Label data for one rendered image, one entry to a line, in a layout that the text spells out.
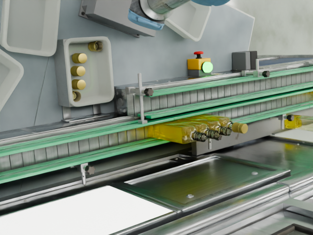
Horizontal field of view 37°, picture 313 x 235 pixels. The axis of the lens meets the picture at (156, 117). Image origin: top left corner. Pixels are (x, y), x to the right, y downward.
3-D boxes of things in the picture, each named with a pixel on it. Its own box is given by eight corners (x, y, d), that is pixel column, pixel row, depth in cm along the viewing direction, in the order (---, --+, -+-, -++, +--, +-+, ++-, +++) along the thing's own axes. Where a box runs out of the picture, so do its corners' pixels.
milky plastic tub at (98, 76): (58, 106, 157) (71, 108, 150) (51, 39, 153) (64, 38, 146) (102, 99, 167) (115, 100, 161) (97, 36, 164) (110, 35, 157)
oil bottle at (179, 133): (147, 136, 166) (187, 145, 150) (146, 121, 165) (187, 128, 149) (159, 134, 170) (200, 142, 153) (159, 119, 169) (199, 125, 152)
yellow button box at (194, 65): (187, 75, 193) (199, 76, 187) (186, 58, 191) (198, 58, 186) (199, 74, 197) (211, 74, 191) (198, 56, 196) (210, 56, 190)
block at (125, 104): (115, 114, 164) (126, 116, 159) (113, 88, 163) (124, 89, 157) (123, 113, 167) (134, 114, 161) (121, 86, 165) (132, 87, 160)
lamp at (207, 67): (201, 73, 188) (206, 73, 185) (200, 62, 187) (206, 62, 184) (209, 72, 190) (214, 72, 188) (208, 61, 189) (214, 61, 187)
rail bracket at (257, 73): (239, 76, 195) (265, 78, 184) (239, 59, 193) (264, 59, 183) (246, 75, 197) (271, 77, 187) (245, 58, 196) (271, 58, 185)
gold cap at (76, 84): (70, 79, 157) (76, 79, 154) (79, 78, 159) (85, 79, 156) (71, 89, 158) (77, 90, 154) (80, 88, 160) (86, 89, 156)
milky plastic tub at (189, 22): (184, 44, 192) (199, 44, 185) (146, 17, 178) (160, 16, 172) (198, 7, 195) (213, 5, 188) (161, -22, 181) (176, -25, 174)
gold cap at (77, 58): (71, 53, 156) (77, 53, 153) (80, 52, 158) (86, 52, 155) (72, 64, 157) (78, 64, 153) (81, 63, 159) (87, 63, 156)
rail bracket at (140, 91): (126, 121, 159) (149, 125, 150) (123, 72, 156) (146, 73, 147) (134, 120, 161) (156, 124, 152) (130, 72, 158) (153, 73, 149)
